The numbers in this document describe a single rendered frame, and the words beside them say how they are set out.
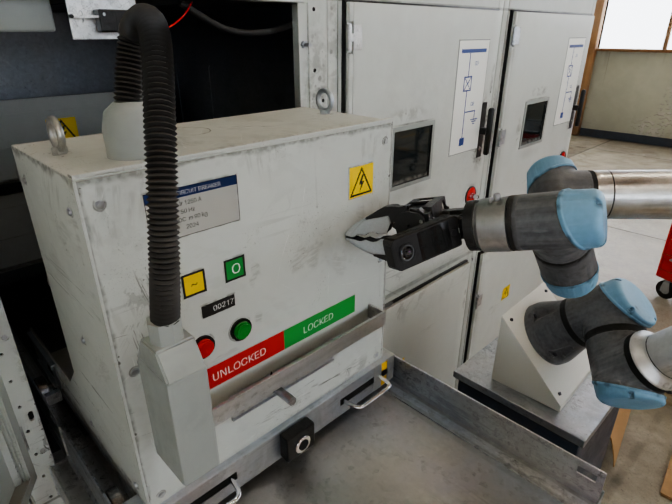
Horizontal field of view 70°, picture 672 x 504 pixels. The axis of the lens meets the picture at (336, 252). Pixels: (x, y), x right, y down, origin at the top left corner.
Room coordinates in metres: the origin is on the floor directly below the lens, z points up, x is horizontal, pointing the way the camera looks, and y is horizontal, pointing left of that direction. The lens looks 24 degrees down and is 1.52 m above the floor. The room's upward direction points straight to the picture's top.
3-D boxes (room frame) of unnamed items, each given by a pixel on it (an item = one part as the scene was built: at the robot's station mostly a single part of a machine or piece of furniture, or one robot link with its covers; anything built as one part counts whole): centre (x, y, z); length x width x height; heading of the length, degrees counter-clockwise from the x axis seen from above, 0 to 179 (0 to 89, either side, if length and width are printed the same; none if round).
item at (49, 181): (0.81, 0.26, 1.15); 0.51 x 0.50 x 0.48; 45
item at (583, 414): (0.97, -0.52, 0.74); 0.32 x 0.32 x 0.02; 44
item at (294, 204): (0.62, 0.08, 1.15); 0.48 x 0.01 x 0.48; 135
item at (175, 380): (0.43, 0.18, 1.14); 0.08 x 0.05 x 0.17; 45
